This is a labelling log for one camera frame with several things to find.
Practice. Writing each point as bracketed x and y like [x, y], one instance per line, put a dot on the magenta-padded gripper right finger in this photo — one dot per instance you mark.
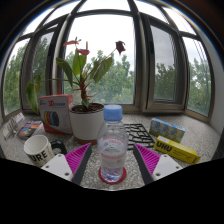
[153, 163]

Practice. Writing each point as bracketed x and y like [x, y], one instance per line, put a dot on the blue-green carton pack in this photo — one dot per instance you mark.
[166, 130]

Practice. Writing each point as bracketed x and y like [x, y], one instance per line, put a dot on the clear blue-capped water bottle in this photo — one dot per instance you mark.
[112, 146]

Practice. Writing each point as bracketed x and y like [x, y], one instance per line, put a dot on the small black round object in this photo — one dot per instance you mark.
[60, 147]

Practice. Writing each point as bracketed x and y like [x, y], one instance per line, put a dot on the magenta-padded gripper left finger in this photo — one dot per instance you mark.
[71, 163]

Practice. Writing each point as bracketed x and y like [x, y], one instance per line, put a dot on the black lattice trivet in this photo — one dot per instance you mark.
[138, 135]

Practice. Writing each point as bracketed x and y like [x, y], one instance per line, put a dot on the yellow glue box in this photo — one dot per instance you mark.
[176, 150]

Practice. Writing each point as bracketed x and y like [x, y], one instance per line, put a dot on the clear packet with white contents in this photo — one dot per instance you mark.
[12, 126]

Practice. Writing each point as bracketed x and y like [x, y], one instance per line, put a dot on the colourful dark booklet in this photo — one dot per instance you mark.
[29, 129]

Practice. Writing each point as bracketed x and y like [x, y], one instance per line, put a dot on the flowering plant in white pot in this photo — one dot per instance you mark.
[86, 125]

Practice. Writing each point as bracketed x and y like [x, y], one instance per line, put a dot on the flat round red coaster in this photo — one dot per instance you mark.
[101, 178]

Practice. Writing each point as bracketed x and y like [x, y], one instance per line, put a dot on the red and white cardboard box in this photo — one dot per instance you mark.
[55, 113]

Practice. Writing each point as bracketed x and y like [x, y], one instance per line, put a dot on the cream cup with black letters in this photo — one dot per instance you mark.
[38, 151]

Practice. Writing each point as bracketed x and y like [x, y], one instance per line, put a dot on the dark-framed bay window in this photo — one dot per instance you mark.
[141, 66]

